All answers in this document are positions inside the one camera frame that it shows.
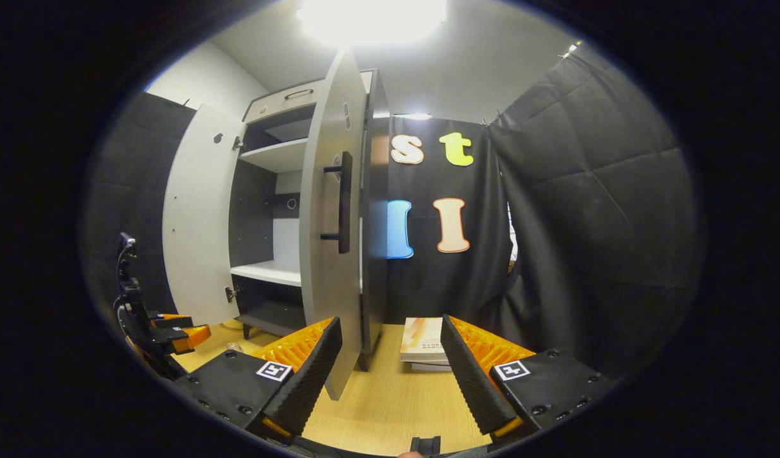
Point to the black backdrop cloth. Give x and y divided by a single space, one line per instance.
428 286

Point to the white and grey cabinet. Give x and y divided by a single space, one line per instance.
278 152

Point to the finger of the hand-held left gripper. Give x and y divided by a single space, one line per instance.
172 320
189 338

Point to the white cabinet drawer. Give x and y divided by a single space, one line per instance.
269 107

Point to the yellow round coaster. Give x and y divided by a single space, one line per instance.
232 324

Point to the metal curtain clip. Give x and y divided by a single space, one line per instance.
569 49

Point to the white cabinet door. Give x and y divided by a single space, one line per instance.
199 222
320 286

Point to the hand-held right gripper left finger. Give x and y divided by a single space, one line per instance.
313 375

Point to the black quilted curtain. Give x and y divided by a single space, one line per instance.
129 191
606 222

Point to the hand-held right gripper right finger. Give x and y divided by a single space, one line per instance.
473 375

